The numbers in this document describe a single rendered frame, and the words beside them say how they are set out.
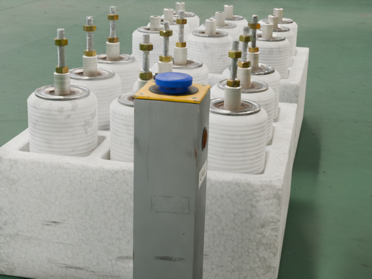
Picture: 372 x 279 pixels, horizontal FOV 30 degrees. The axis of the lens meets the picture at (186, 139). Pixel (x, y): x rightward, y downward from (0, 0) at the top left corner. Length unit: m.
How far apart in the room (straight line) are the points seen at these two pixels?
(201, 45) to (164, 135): 0.71
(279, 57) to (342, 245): 0.45
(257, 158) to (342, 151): 0.67
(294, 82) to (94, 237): 0.60
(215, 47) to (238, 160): 0.56
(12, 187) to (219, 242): 0.29
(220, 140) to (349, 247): 0.34
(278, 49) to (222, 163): 0.55
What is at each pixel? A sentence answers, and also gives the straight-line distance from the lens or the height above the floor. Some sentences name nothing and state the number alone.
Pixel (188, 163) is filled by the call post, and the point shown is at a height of 0.25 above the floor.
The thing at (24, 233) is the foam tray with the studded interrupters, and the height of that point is 0.07.
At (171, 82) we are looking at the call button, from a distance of 0.72.
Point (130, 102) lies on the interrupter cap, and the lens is 0.92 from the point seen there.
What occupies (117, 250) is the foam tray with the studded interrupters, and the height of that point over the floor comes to 0.06.
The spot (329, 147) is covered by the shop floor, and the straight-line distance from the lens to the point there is 1.59.
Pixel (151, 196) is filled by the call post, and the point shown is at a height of 0.20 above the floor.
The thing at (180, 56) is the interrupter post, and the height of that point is 0.27.
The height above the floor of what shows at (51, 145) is 0.19.
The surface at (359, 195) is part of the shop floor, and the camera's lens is 1.34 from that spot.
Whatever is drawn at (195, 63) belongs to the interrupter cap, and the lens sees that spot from 1.16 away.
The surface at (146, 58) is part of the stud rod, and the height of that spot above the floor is 0.31.
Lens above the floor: 0.50
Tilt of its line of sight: 19 degrees down
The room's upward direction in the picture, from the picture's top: 2 degrees clockwise
